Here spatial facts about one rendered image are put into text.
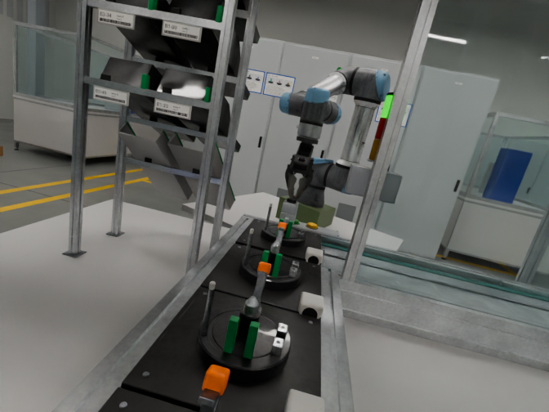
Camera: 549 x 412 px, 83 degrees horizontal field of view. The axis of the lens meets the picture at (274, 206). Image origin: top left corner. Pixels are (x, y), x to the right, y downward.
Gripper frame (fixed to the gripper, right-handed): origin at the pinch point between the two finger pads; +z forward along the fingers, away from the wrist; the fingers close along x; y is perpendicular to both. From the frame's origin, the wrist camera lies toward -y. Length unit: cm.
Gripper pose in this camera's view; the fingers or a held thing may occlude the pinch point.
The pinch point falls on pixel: (293, 198)
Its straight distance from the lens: 102.9
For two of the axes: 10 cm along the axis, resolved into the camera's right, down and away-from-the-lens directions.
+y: 1.5, -2.2, 9.6
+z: -2.0, 9.5, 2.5
